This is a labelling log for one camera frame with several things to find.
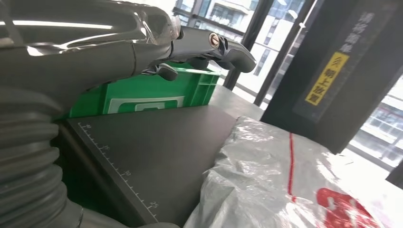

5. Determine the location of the white plastic mailer package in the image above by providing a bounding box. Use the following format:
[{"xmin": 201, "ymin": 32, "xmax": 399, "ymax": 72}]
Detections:
[{"xmin": 184, "ymin": 116, "xmax": 403, "ymax": 228}]

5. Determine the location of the green plastic crate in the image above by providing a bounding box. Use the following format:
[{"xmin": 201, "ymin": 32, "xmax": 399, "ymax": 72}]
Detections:
[{"xmin": 52, "ymin": 61, "xmax": 221, "ymax": 122}]

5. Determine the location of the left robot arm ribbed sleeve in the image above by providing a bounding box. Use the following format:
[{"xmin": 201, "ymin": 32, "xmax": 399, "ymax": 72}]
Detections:
[{"xmin": 0, "ymin": 87, "xmax": 69, "ymax": 228}]

